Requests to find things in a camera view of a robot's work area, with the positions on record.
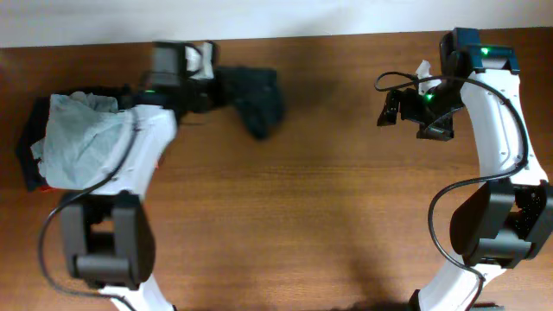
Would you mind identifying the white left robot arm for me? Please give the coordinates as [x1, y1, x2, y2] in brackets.
[51, 69, 226, 310]

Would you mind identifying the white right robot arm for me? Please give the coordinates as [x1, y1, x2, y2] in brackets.
[378, 28, 552, 310]

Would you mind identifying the grey folded t-shirt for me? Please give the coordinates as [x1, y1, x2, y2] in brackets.
[30, 91, 133, 190]

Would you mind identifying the dark green t-shirt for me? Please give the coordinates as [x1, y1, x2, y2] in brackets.
[216, 67, 286, 140]

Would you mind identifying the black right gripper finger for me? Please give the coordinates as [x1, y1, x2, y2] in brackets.
[377, 90, 400, 127]
[416, 120, 454, 141]

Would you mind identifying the navy folded garment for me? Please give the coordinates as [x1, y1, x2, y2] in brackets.
[16, 85, 135, 193]

